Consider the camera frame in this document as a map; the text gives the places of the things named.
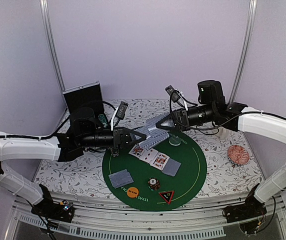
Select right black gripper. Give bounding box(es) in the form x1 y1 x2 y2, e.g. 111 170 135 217
156 103 216 132

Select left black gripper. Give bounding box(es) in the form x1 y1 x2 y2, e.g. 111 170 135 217
79 126 146 151

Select queen of spades card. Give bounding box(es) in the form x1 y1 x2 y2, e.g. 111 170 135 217
129 145 145 159

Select blue playing card deck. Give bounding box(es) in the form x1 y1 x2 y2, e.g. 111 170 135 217
135 112 170 149

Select blue poker chip stack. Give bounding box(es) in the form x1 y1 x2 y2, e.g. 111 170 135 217
111 149 120 157

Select three of diamonds card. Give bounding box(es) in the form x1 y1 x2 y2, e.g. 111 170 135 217
139 148 158 164

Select king of diamonds card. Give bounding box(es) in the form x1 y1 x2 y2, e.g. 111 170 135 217
150 152 170 170

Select dealt card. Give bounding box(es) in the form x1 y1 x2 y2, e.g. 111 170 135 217
108 169 131 181

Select red black poker chip stack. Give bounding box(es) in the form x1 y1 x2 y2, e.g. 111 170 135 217
148 177 160 191

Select orange big blind button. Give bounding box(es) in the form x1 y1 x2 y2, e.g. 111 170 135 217
126 187 139 199

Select aluminium poker chip case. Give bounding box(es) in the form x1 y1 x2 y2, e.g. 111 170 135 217
63 81 104 116

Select black red triangular marker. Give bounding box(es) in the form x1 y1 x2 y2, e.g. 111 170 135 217
158 190 175 204

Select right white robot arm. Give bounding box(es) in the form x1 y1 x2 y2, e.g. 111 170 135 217
156 80 286 218

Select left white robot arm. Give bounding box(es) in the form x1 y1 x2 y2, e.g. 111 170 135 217
0 107 146 217

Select green poker chip stack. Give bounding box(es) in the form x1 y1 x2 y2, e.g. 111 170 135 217
98 114 108 128

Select round green poker mat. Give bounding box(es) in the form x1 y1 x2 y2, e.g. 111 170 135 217
102 131 207 212

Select cream ceramic mug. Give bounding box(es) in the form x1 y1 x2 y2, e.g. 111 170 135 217
216 127 229 140

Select red patterned small bowl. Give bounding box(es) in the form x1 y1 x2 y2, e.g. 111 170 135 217
227 145 250 166

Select floral patterned table cover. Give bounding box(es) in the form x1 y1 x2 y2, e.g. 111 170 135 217
35 99 264 199

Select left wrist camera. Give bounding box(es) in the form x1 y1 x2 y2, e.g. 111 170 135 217
110 101 128 131

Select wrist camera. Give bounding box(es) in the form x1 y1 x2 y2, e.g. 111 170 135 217
110 101 128 131
165 85 188 110

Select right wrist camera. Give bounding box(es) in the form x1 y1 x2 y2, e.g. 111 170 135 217
165 85 188 110

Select aluminium front rail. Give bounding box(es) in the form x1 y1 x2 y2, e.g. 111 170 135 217
6 194 286 240

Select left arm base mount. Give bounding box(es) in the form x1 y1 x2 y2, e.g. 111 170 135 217
31 199 75 223

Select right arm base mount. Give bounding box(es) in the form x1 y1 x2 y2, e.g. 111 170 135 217
222 198 267 223

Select right aluminium frame post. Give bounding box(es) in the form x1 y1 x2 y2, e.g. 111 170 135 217
229 0 258 103

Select aluminium frame post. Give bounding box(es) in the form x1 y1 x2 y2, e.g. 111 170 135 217
229 0 258 103
39 0 65 92

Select left aluminium frame post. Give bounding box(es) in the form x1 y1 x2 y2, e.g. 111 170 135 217
39 0 65 92

